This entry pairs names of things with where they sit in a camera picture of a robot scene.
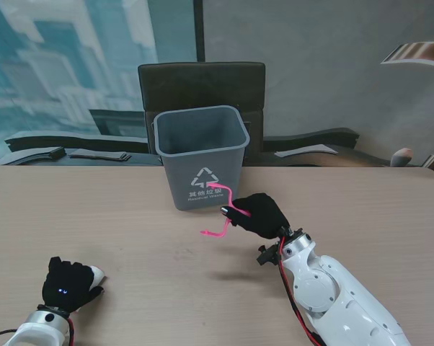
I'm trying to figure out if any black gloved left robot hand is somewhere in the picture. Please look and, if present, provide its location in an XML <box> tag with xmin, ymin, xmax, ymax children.
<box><xmin>40</xmin><ymin>256</ymin><xmax>105</xmax><ymax>314</ymax></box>

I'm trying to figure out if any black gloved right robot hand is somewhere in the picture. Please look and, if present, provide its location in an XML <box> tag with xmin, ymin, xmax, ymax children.
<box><xmin>219</xmin><ymin>192</ymin><xmax>290</xmax><ymax>240</ymax></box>

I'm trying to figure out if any white lint roller refill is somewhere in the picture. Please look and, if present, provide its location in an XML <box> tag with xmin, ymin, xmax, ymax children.
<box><xmin>89</xmin><ymin>265</ymin><xmax>106</xmax><ymax>289</ymax></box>

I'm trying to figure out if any pink lint roller handle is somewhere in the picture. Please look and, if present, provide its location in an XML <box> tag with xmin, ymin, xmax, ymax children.
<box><xmin>200</xmin><ymin>182</ymin><xmax>252</xmax><ymax>239</ymax></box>

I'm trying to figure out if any grey plastic waste bin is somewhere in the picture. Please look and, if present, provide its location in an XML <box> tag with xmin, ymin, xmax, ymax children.
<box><xmin>151</xmin><ymin>105</ymin><xmax>251</xmax><ymax>212</ymax></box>

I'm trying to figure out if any white paper sheet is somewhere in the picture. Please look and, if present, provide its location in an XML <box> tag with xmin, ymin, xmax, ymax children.
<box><xmin>274</xmin><ymin>143</ymin><xmax>339</xmax><ymax>159</ymax></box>

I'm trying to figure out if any dark paper stack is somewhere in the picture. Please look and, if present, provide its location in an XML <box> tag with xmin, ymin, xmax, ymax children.
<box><xmin>68</xmin><ymin>150</ymin><xmax>132</xmax><ymax>162</ymax></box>

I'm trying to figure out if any black office chair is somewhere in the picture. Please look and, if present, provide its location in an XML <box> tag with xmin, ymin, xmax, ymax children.
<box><xmin>137</xmin><ymin>61</ymin><xmax>267</xmax><ymax>165</ymax></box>

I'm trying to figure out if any black curved desk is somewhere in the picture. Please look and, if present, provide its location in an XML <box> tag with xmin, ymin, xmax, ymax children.
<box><xmin>0</xmin><ymin>128</ymin><xmax>393</xmax><ymax>167</ymax></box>

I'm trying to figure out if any brown curved wooden board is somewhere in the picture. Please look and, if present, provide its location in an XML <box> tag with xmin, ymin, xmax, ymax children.
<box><xmin>379</xmin><ymin>41</ymin><xmax>434</xmax><ymax>69</ymax></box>

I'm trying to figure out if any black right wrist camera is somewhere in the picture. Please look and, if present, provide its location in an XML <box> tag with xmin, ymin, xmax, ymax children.
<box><xmin>257</xmin><ymin>244</ymin><xmax>281</xmax><ymax>267</ymax></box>

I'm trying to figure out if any red black right arm cable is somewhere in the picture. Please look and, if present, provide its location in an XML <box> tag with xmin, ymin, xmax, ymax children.
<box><xmin>277</xmin><ymin>234</ymin><xmax>326</xmax><ymax>346</ymax></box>

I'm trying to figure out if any black window post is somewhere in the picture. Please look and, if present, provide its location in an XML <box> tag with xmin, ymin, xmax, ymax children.
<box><xmin>193</xmin><ymin>0</ymin><xmax>206</xmax><ymax>63</ymax></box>

